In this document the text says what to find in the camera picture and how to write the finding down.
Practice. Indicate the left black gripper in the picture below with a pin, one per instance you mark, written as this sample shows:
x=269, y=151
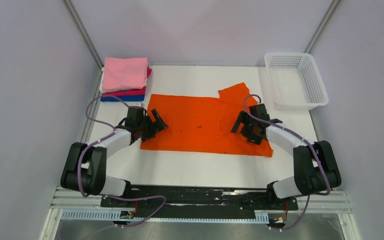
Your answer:
x=160, y=126

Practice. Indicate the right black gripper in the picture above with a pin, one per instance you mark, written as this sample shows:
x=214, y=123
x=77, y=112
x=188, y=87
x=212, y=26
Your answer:
x=243, y=118

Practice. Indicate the orange t-shirt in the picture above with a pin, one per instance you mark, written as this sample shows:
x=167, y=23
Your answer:
x=203, y=124

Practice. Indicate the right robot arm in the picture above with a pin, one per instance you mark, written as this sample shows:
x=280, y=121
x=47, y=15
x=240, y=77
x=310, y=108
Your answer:
x=315, y=169

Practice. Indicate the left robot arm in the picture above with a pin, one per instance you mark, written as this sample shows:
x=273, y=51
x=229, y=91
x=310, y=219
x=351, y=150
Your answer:
x=85, y=169

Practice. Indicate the blue folded t-shirt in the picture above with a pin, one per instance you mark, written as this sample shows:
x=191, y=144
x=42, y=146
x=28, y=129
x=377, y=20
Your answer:
x=124, y=98

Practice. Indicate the magenta folded t-shirt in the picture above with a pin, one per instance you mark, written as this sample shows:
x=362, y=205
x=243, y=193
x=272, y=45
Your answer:
x=132, y=91

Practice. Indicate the white plastic basket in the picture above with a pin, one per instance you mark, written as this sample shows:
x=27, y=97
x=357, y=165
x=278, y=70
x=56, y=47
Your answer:
x=295, y=81

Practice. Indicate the pink folded t-shirt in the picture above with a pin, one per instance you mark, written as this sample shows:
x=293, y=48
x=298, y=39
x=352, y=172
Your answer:
x=125, y=61

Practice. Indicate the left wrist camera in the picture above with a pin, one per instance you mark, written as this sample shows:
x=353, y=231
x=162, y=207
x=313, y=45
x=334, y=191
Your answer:
x=138, y=104

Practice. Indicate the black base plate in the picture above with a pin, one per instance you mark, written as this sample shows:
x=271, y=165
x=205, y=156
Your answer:
x=199, y=201

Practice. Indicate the white slotted cable duct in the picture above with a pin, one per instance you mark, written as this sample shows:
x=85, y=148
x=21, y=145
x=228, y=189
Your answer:
x=119, y=215

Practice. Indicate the left aluminium frame post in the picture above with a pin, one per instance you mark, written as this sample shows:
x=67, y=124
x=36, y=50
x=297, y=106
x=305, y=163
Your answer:
x=71, y=9

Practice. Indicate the aluminium frame post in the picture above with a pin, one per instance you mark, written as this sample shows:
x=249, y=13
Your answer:
x=71, y=9
x=333, y=6

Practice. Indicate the right aluminium frame post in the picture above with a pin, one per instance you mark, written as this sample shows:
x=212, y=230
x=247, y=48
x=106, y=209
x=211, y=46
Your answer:
x=333, y=6

